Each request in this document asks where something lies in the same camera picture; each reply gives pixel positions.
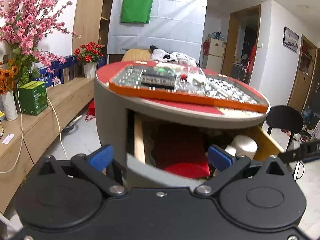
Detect red item in drawer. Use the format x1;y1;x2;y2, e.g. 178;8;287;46
151;133;210;179

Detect black round chair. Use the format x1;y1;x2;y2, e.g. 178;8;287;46
266;105;303;150

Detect red shopping bag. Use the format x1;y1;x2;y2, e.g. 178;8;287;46
85;100;95;121

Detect round grey side table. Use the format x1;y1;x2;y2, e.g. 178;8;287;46
94;62;282;183

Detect white long stick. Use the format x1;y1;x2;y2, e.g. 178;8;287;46
208;81;233;98

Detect long wooden low cabinet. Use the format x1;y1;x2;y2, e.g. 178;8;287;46
1;77;94;213

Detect orange rimmed metal tray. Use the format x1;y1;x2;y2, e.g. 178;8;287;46
107;61;269;113

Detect clear plastic bag item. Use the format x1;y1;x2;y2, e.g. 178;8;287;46
180;66;207;86

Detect green cardboard box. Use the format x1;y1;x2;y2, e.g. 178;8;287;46
18;81;48;116

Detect black box Face label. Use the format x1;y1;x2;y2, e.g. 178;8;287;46
140;74;176;89

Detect white refrigerator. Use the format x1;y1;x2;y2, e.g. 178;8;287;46
202;38;225;73

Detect blue cardboard boxes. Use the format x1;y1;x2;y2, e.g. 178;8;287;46
31;55;84;88

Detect red rose bouquet white pot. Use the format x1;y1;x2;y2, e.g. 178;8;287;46
74;42;103;78

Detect white ribbed vase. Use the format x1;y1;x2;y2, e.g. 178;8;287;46
1;90;18;121

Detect beige armchair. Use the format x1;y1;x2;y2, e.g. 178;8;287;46
121;49;151;62

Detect panda plush clothing pile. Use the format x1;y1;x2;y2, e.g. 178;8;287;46
149;46;196;67

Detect orange sunflower bouquet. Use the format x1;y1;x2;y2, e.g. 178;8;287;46
0;59;18;95

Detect tall wooden shelf unit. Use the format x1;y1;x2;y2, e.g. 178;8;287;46
72;0;113;56

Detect white backdrop sheet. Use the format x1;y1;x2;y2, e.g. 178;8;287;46
107;0;207;60

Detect green cloth on backdrop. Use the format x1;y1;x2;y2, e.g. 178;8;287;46
120;0;153;24

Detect pink blossom artificial flowers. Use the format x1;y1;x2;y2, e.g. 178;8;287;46
0;0;81;74

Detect white power cable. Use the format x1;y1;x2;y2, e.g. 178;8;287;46
0;82;70;174

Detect framed wall picture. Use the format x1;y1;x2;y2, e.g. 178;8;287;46
283;27;299;53

